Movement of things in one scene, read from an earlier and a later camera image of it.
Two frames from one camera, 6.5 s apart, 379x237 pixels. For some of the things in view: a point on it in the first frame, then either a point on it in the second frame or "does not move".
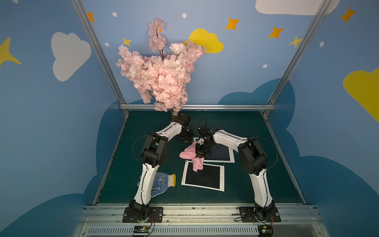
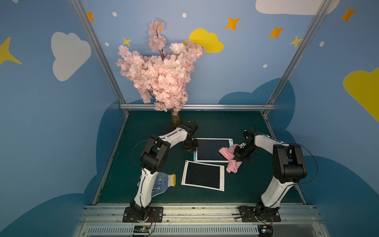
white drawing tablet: [211, 177] does not move
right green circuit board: [265, 230] does not move
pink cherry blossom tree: [163, 77] does not move
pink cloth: [189, 153] -> [228, 153]
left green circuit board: [141, 229] does not move
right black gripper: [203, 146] -> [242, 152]
